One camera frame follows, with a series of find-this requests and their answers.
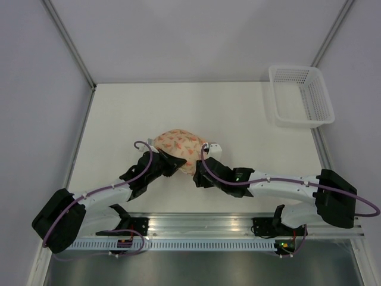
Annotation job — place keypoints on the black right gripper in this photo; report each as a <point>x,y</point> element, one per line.
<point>199,180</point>

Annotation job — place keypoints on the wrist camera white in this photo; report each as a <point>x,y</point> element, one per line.
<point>212,149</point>
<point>144,148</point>

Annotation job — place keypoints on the floral mesh laundry bag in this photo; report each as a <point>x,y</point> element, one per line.
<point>181,144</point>

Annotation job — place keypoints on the left aluminium frame post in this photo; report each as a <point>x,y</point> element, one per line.
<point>68,42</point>

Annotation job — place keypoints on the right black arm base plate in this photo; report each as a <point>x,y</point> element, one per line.
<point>267,227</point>

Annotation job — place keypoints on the right aluminium frame post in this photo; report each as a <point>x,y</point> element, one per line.
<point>333,31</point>

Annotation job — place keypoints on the white plastic perforated basket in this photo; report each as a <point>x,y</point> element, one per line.
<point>300,97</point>

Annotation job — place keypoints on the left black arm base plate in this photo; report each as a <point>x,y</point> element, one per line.
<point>138,224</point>

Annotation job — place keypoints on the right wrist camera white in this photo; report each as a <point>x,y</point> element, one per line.
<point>212,149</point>

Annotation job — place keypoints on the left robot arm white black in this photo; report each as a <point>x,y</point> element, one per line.
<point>67,217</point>

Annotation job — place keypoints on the white slotted cable duct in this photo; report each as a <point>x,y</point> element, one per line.
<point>174,244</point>

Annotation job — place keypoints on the aluminium frame post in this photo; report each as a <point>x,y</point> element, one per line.
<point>68,42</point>
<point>333,31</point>

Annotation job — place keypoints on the aluminium mounting rail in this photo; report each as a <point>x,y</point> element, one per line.
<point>208,224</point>

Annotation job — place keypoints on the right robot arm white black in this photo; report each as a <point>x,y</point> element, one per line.
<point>326,197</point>

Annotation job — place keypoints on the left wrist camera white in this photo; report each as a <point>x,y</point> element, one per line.
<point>144,148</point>

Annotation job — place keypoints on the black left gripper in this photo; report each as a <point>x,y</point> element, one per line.
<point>172,162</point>

